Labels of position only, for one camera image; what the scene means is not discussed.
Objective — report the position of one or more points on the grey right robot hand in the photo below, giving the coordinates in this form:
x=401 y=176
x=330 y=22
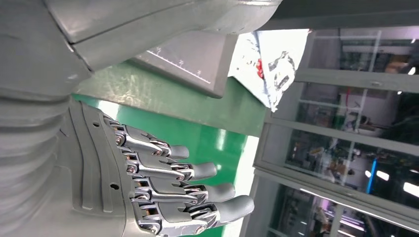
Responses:
x=98 y=180

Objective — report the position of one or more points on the green conveyor belt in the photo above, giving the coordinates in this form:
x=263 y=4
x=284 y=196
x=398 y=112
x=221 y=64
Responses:
x=196 y=140

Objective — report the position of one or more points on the black inbound scanning machine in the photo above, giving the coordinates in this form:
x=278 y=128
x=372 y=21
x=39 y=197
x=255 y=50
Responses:
x=193 y=62

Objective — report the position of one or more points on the white bag with red print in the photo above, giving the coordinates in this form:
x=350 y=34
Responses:
x=268 y=65

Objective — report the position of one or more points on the aluminium conveyor frame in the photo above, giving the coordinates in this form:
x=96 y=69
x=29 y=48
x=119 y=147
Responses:
x=244 y=170

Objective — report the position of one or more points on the grey window frame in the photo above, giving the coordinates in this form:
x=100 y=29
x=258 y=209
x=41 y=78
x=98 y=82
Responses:
x=327 y=130

